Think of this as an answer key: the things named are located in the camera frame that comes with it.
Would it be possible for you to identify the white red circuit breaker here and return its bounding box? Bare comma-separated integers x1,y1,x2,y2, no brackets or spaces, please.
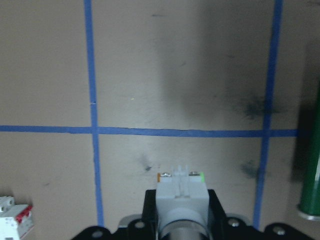
0,195,35,240

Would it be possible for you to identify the white green-capped push button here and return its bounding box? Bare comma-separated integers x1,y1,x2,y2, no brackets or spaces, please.
156,164,212,240

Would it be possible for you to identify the green belt conveyor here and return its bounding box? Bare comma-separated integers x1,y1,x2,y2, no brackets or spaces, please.
296,79,320,222

